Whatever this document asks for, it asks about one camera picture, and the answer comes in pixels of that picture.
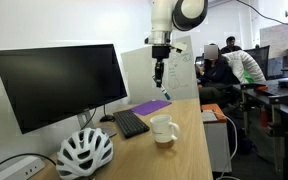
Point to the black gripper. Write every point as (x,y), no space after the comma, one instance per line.
(160,53)

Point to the teal white marker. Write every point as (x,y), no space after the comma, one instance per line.
(162,88)

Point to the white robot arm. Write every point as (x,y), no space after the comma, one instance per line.
(167,15)

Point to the white ceramic mug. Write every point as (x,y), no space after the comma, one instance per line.
(165,131)

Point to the glass whiteboard divider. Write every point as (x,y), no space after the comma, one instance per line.
(179,77)

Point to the purple mat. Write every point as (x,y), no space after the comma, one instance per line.
(149,107)

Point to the seated person dark jacket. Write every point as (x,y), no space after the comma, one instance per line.
(215,76)

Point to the black keyboard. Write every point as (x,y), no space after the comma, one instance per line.
(129,123)

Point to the black computer mouse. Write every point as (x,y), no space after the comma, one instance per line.
(107,118)

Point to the standing person in background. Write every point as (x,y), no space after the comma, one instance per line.
(230,45)

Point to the white cabinet orange top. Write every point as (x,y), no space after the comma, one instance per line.
(215,126)

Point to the white puffy jacket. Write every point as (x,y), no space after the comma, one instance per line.
(240,62)

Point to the silver monitor stand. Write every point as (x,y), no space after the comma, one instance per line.
(85,120)

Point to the black mesh office chair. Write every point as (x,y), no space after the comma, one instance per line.
(260,55)

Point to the black computer monitor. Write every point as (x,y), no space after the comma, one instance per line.
(47,85)

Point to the white bicycle helmet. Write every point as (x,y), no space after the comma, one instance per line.
(83,152)

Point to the black workbench table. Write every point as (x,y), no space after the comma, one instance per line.
(272,94)

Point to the white power strip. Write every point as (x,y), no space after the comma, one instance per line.
(23,170)

